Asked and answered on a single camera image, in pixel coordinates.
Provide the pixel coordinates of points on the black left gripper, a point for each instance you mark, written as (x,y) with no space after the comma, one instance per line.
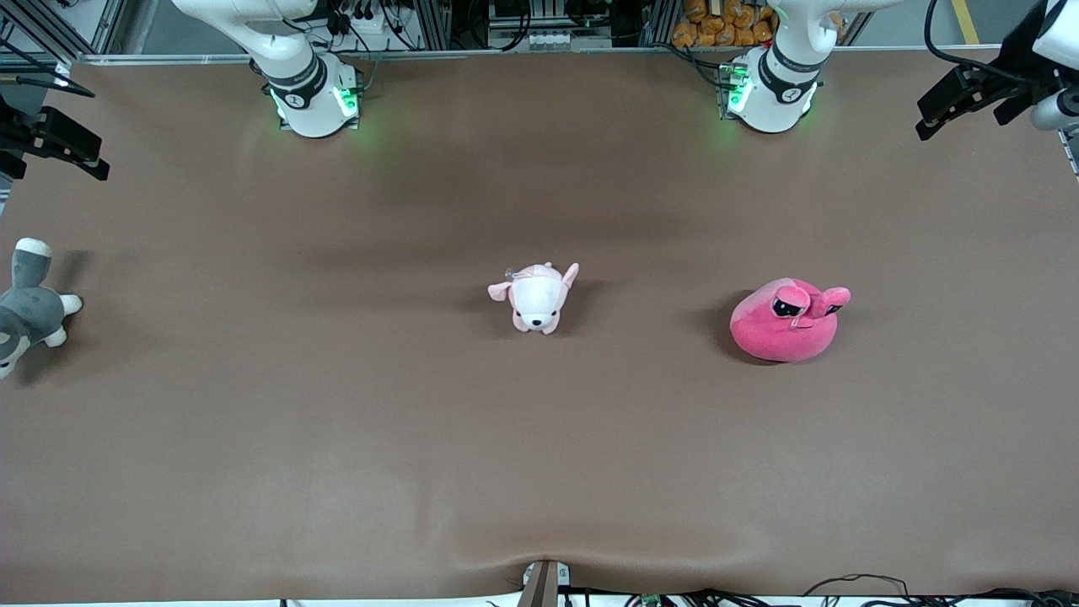
(1005,87)

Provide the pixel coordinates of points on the hot pink plush slug toy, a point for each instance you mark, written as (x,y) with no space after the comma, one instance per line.
(788,324)

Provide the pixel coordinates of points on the grey white plush husky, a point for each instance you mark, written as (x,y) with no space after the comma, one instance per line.
(29,308)

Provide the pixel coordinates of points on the aluminium frame rail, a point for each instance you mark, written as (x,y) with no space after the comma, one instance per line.
(506,53)

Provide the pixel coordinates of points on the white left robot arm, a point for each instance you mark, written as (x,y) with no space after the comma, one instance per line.
(780,80)

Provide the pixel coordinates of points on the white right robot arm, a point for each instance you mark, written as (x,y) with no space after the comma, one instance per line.
(295,51)

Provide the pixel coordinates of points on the brown table mat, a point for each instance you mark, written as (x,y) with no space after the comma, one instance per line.
(539,438)

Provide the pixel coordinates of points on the white pink plush dog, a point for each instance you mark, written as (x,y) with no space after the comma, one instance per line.
(538,299)

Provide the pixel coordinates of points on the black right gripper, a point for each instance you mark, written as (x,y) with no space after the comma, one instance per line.
(18,137)

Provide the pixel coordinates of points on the orange snack bag pile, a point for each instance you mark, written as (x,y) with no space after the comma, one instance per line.
(725,24)

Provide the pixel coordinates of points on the white power strip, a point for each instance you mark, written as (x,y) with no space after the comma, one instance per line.
(550,40)

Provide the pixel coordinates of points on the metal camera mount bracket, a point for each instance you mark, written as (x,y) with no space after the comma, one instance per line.
(541,583)

